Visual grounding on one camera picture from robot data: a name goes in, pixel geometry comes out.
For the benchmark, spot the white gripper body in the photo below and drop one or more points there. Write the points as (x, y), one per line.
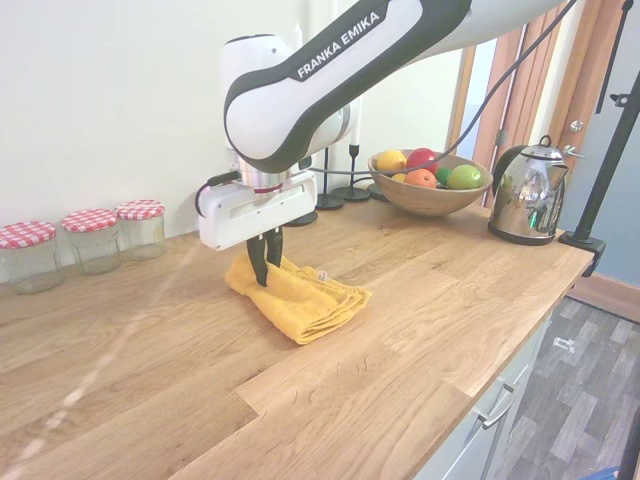
(250, 217)

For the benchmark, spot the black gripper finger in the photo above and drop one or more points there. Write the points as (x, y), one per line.
(257, 262)
(276, 247)

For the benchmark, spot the yellow cloth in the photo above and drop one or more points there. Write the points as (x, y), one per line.
(305, 305)

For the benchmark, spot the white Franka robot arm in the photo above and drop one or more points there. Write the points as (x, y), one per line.
(320, 100)

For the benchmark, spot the black candle holder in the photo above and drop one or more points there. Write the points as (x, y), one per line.
(306, 218)
(330, 201)
(352, 192)

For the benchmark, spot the glass jar red gingham lid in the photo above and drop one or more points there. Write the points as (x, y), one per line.
(142, 232)
(92, 245)
(30, 260)

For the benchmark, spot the tall white taper candle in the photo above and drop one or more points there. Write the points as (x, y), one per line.
(356, 122)

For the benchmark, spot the yellow fruit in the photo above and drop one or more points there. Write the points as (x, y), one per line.
(390, 160)

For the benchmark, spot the orange fruit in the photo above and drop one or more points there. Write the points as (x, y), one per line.
(420, 178)

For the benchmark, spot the wooden fruit bowl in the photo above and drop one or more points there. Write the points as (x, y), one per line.
(430, 200)

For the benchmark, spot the red apple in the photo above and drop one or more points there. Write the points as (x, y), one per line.
(421, 157)

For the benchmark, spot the small green lime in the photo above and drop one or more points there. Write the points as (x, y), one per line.
(443, 175)

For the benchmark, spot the green apple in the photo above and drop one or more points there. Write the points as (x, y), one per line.
(464, 176)

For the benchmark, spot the stainless steel electric kettle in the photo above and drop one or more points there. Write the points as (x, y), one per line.
(527, 200)

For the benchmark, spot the white kitchen base cabinet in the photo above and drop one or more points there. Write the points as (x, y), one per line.
(480, 440)

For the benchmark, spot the black Ulanzi clamp stand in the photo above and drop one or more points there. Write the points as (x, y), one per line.
(580, 241)

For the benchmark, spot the wooden framed door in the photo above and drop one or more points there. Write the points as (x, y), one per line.
(545, 75)

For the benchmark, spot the round metal door lock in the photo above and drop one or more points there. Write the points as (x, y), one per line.
(578, 125)

